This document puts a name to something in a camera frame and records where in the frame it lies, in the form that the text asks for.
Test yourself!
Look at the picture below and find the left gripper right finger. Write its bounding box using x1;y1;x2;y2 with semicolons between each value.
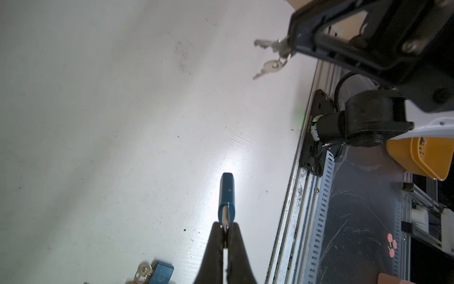
227;222;257;284

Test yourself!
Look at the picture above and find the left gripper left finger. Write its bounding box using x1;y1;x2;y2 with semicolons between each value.
194;222;224;284

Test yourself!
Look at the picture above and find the yellow plastic bin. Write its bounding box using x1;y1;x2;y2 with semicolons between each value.
386;137;454;181

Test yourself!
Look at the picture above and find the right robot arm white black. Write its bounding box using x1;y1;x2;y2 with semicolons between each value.
287;1;454;147

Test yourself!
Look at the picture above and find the blue padlock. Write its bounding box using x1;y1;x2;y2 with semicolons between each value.
127;260;175;284
218;172;235;232

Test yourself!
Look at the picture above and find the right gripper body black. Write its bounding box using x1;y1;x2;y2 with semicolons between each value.
287;1;454;113

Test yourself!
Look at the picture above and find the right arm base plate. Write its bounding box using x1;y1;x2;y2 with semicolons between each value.
299;89;335;177

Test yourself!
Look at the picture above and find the silver key pair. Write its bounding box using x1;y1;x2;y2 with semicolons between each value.
252;37;292;80

